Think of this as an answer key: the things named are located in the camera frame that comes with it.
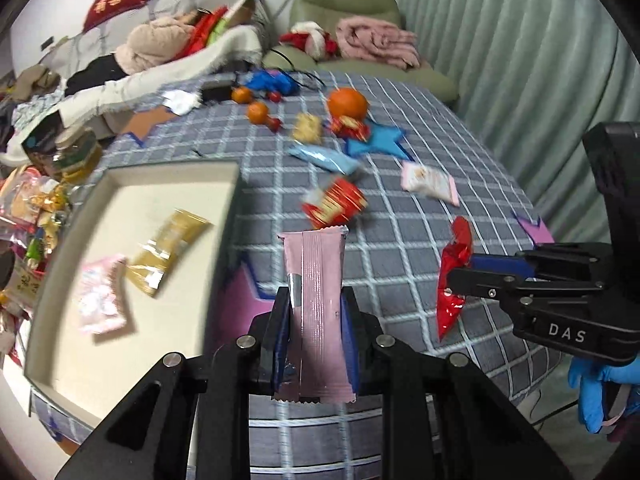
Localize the black cable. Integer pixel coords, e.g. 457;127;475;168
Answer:
270;45;326;91

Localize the red white plush toy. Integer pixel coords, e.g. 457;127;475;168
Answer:
278;21;341;58

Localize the shallow white cardboard tray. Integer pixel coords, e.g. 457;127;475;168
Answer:
22;159;243;428

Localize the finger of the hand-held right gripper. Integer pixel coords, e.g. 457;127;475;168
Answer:
470;241;615;286
446;266;608;311

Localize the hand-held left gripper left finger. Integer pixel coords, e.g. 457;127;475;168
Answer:
55;285;293;480

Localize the pink blanket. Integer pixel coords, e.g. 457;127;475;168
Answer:
335;16;421;68

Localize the pink white cookie packet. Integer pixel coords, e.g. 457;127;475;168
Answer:
77;254;135;336
400;161;460;207

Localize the beige fluffy garment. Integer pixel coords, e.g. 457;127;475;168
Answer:
116;15;201;76

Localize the light blue snack packet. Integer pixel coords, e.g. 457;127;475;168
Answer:
287;144;362;175

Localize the pile of mixed clothes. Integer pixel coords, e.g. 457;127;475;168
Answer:
0;62;66;131

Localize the black lidded snack jar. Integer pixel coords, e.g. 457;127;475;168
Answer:
0;247;41;311

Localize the dark blue printed box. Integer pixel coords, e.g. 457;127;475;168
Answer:
21;109;68;166

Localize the mauve long snack packet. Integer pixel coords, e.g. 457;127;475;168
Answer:
272;226;357;405

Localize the crumpled white tissue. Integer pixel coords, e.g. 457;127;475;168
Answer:
160;89;203;113

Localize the square red snack packet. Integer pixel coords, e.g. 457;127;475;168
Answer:
301;177;368;231

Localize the grey sofa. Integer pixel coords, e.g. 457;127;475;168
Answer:
0;0;271;161

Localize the green armchair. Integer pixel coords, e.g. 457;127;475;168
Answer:
262;0;461;106

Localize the black power adapter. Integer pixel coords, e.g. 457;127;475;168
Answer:
201;80;236;105

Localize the yellow biscuit packet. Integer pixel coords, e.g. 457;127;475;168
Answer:
291;112;323;143

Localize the glass jar with gold lid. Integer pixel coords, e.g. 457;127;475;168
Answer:
52;127;103;183

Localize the cream fringed sofa throw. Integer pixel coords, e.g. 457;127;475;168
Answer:
57;27;263;126

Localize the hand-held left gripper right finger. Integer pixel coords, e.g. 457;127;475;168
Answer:
340;287;573;480

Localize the gold snack packet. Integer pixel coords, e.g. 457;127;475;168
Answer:
125;208;213;298

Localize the grey checked tablecloth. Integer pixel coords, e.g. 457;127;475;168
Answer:
30;69;556;480

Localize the black garment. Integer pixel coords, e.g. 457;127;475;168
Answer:
65;55;128;96

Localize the red embroidered cushion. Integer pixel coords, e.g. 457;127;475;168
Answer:
82;0;158;33

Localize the clear zip bag of snacks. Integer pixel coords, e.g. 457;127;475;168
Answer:
0;165;71;241

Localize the pale green curtain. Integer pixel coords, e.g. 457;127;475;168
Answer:
397;0;640;241

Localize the person's right hand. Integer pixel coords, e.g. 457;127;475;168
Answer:
567;355;640;436

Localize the long red snack packet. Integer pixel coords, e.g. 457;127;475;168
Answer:
436;216;474;341

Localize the small red candy packet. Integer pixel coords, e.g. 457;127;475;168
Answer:
330;115;372;141

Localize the large orange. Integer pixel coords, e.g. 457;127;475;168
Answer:
326;87;370;122

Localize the red garment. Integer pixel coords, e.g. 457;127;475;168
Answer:
177;7;228;58

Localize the blue crumpled bag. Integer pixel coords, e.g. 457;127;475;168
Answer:
247;70;301;96

